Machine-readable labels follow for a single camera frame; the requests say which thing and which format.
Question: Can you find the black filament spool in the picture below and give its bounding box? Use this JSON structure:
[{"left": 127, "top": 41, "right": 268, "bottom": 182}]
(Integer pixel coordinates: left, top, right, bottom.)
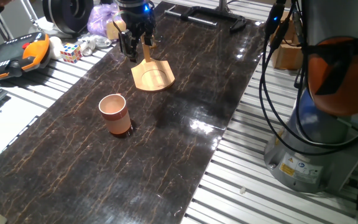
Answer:
[{"left": 42, "top": 0, "right": 94, "bottom": 35}]

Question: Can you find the open brown cardboard box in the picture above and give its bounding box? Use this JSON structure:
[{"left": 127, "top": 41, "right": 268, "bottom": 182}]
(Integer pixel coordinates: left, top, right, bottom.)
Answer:
[{"left": 270, "top": 11, "right": 304, "bottom": 71}]

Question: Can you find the black stand with silver pole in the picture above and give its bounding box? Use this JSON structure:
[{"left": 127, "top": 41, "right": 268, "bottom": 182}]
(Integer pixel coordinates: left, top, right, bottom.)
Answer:
[{"left": 163, "top": 0, "right": 247, "bottom": 34}]

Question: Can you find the pink white ribbed cup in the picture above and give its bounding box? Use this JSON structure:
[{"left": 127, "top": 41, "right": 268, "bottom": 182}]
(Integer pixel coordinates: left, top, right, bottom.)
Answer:
[{"left": 98, "top": 93, "right": 133, "bottom": 138}]

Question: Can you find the colourful Rubik's cube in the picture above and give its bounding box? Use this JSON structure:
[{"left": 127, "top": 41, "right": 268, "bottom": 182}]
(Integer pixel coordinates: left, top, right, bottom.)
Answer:
[{"left": 60, "top": 42, "right": 83, "bottom": 64}]

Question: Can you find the purple plastic bag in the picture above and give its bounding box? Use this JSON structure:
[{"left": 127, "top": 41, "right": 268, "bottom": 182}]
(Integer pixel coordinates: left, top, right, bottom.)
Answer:
[{"left": 86, "top": 2, "right": 121, "bottom": 37}]

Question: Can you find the small beige box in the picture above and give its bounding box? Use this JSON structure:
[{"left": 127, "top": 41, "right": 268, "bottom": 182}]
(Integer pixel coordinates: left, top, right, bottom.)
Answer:
[{"left": 106, "top": 20, "right": 127, "bottom": 40}]

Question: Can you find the dark marble pattern mat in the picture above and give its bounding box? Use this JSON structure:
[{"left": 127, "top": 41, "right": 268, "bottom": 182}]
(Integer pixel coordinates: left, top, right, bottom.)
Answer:
[{"left": 0, "top": 1, "right": 265, "bottom": 224}]

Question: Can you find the crumpled clear plastic wrap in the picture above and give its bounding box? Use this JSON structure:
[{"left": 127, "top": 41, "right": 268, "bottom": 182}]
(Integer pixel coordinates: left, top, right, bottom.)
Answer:
[{"left": 76, "top": 33, "right": 113, "bottom": 57}]

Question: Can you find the white round object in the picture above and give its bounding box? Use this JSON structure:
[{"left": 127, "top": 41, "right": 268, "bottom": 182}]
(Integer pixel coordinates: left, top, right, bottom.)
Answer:
[{"left": 48, "top": 36, "right": 64, "bottom": 60}]

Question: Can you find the black orange teach pendant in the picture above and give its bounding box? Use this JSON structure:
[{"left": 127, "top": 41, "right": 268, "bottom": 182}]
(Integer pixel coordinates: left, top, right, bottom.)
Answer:
[{"left": 0, "top": 31, "right": 51, "bottom": 82}]

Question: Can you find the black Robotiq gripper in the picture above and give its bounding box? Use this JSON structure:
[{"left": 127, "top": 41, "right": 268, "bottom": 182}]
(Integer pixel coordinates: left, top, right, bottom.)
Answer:
[{"left": 116, "top": 0, "right": 157, "bottom": 62}]

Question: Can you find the thin silver rod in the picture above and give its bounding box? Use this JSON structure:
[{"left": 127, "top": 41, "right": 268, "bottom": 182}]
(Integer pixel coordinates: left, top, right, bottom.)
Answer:
[{"left": 20, "top": 0, "right": 42, "bottom": 27}]

